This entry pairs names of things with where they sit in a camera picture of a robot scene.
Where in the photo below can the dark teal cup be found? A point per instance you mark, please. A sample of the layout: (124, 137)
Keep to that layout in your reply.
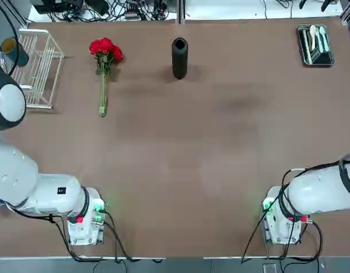
(20, 58)

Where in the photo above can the black cylindrical vase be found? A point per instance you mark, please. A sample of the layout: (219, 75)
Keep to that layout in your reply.
(179, 62)

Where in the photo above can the pale green plastic utensil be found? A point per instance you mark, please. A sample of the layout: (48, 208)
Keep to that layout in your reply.
(321, 32)

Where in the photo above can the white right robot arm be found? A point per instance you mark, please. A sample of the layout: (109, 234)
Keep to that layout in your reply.
(311, 193)

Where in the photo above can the white desk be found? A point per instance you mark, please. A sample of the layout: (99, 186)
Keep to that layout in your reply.
(220, 8)

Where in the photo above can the red rose bouquet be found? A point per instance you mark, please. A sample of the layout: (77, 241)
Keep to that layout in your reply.
(105, 45)

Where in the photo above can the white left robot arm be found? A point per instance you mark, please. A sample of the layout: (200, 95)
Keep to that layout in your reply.
(50, 193)

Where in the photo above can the aluminium frame post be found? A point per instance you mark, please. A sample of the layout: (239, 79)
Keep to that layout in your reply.
(181, 11)

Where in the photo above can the metal tray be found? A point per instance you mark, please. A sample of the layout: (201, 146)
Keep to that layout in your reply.
(317, 59)

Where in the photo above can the aluminium frame bar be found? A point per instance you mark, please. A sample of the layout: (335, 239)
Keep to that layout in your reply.
(348, 11)

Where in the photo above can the cream plastic spoon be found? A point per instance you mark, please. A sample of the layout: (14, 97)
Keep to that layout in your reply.
(313, 29)

